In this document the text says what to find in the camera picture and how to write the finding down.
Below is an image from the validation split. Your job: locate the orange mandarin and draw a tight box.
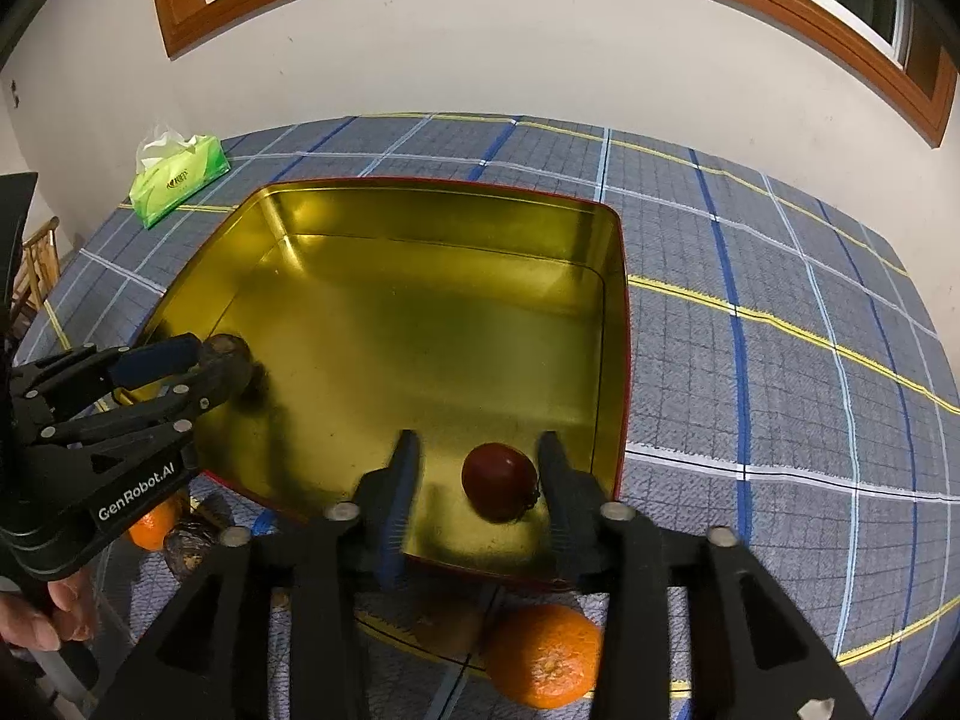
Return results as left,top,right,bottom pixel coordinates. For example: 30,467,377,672
127,495,185,551
484,604,605,710

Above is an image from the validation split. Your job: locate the person's left hand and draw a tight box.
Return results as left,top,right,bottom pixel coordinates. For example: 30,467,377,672
0,562,100,653

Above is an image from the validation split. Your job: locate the green tissue pack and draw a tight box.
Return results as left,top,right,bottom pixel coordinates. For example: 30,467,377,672
129,124,230,232

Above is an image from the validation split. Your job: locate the red tomato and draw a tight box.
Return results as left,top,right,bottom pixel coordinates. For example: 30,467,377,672
461,442,542,524

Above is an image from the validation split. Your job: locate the red tin box gold inside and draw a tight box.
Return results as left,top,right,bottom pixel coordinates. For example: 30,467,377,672
139,176,632,590

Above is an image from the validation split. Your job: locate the large dark wrinkled fruit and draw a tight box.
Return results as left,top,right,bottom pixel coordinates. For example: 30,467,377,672
163,521,227,583

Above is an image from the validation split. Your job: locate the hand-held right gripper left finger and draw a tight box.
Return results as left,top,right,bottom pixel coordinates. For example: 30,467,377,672
94,430,422,720

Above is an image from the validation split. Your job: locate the grey plaid tablecloth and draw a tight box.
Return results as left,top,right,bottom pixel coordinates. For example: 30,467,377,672
15,114,960,720

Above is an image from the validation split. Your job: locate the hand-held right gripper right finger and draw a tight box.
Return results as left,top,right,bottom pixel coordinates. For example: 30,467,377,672
535,431,875,720

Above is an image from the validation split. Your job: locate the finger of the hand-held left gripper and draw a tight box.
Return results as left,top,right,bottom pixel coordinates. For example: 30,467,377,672
43,355,254,454
13,333,205,412

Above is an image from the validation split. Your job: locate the wooden chair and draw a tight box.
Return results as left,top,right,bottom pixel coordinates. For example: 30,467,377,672
11,217,61,332

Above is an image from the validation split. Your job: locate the dark brown water chestnut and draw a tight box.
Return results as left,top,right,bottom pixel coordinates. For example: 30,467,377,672
202,332,268,398

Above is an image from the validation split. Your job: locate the brown longan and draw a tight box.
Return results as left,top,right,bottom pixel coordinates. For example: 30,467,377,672
416,604,485,655

